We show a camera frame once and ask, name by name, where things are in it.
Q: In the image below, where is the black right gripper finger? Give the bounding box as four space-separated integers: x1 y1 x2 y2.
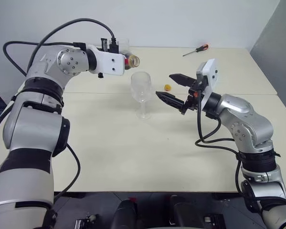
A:
169 73 198 90
155 91 186 111

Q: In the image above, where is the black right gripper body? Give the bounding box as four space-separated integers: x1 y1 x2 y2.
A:
180 79 206 115

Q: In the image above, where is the clear glass bottle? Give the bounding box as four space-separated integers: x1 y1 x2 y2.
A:
118 38 141 70

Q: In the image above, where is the clear wine glass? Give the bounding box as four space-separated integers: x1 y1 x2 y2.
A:
130 71 156 121

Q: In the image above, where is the dark rounded shape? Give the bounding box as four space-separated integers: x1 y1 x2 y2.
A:
168 195 207 229
110 199 139 229

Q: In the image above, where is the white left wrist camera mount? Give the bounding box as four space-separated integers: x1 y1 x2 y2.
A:
87 44 126 77

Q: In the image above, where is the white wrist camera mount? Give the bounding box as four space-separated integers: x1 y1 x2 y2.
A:
196 59 219 112
87 44 126 77

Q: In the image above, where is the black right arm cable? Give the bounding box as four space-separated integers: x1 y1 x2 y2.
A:
194 92 245 194

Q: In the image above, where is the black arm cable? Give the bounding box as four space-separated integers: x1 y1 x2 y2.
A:
194 92 245 194
3 41 86 77
25 19 120 72
53 142 82 199

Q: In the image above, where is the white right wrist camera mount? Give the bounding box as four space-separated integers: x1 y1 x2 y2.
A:
196 59 219 112

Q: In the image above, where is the orange black handled screwdriver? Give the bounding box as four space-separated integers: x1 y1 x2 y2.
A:
182 43 209 57

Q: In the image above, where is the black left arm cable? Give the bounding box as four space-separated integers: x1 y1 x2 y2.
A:
25 19 120 72
53 142 82 199
3 41 86 77

